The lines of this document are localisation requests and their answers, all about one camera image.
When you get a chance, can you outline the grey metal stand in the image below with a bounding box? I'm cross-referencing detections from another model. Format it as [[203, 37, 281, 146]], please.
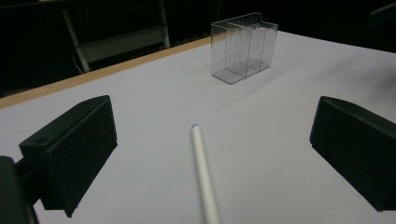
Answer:
[[61, 0, 172, 75]]

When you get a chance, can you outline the white pen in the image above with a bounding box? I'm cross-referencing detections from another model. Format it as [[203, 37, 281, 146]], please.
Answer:
[[191, 123, 220, 224]]

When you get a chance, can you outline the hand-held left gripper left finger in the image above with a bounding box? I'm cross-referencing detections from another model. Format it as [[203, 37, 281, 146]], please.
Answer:
[[18, 94, 119, 218]]

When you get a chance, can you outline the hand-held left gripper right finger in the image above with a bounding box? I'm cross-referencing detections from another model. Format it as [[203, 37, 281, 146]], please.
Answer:
[[309, 95, 396, 213]]

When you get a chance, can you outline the clear plastic organizer box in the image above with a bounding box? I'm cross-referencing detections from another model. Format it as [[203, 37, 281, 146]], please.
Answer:
[[210, 12, 279, 85]]

